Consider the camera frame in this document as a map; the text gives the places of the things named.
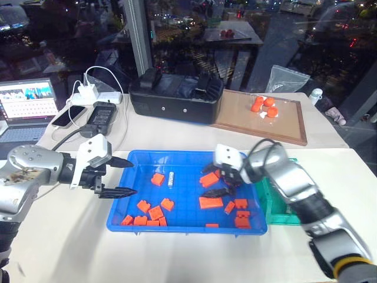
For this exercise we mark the white charger plug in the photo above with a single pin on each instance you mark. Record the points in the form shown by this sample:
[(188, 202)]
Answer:
[(88, 90)]

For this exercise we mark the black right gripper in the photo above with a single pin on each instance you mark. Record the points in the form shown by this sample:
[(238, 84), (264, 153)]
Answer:
[(231, 176)]

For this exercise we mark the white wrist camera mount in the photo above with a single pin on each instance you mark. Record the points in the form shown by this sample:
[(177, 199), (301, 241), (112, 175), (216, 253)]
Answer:
[(93, 148), (228, 156)]

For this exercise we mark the white power strip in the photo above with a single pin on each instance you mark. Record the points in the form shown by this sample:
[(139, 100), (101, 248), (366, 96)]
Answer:
[(110, 96)]

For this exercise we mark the green plastic bin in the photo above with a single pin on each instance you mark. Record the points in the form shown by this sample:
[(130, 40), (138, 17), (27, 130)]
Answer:
[(278, 210)]

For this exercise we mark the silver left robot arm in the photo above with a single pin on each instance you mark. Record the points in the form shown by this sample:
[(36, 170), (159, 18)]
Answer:
[(28, 179)]

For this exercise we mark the black power adapter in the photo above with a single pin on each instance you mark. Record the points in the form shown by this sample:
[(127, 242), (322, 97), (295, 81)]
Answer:
[(101, 116)]

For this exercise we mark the clear plastic bag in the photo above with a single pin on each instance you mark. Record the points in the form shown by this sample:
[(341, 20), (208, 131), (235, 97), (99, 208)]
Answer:
[(287, 79)]

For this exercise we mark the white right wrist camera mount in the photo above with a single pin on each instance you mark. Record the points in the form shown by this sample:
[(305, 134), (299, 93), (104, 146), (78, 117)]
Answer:
[(228, 156)]

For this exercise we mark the silver cylindrical battery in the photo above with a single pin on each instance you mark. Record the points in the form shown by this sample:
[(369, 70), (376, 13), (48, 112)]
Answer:
[(171, 179)]

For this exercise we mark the wooden framed board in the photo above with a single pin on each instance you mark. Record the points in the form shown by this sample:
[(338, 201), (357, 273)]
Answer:
[(265, 126)]

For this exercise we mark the black storage case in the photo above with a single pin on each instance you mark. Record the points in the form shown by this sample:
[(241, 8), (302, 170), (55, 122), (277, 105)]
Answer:
[(173, 100)]

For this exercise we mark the orange round toy piece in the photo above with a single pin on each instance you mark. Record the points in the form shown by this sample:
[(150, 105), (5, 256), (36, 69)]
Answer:
[(269, 102), (257, 104), (272, 112)]

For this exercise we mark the open laptop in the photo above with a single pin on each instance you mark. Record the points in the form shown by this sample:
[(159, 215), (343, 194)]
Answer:
[(26, 106)]

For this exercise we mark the pink soft item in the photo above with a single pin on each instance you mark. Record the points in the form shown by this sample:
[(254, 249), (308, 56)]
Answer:
[(335, 115)]

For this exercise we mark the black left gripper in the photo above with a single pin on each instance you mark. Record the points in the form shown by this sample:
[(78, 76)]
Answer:
[(90, 178)]

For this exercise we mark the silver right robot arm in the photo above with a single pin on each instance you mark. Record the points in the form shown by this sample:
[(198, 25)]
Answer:
[(297, 188)]

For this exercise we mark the white bottle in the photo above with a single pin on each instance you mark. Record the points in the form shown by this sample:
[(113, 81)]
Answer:
[(315, 96)]

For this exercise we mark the black smartphone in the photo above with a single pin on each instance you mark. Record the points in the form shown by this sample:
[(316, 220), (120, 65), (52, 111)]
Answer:
[(69, 115)]

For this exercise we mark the large orange toy brick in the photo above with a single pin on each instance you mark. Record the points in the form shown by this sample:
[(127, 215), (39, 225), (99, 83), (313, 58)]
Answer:
[(210, 202)]

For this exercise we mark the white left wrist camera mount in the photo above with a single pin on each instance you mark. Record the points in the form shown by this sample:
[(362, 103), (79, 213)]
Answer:
[(93, 148)]

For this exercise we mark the blue plastic bin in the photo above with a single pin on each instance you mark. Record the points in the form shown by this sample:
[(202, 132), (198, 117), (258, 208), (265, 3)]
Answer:
[(185, 191)]

